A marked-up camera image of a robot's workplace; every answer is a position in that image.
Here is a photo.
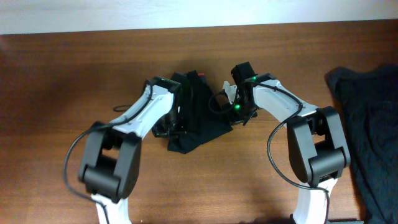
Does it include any black leggings red waistband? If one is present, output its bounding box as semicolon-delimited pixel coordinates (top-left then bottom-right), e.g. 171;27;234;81
167;70;233;154

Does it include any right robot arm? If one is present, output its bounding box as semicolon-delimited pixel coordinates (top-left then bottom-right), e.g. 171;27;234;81
222;73;351;223

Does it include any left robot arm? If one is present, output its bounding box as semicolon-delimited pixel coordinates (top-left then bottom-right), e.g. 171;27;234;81
78;77;186;223

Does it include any dark clothes pile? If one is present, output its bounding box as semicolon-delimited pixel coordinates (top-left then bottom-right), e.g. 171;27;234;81
326;64;397;223

